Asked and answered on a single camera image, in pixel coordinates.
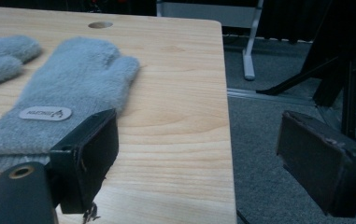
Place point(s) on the dark curtain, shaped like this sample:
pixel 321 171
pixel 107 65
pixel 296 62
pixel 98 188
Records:
pixel 291 18

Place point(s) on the white metal stand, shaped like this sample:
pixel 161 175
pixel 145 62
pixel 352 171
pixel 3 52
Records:
pixel 249 40

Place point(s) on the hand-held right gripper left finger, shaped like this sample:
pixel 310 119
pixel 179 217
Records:
pixel 87 161

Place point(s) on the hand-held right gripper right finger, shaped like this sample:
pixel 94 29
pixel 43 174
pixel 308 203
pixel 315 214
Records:
pixel 316 161

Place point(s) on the grey fuzzy mitten with label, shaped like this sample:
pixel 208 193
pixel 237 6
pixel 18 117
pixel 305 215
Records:
pixel 69 93

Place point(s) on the black metal stand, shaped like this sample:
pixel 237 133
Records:
pixel 337 62

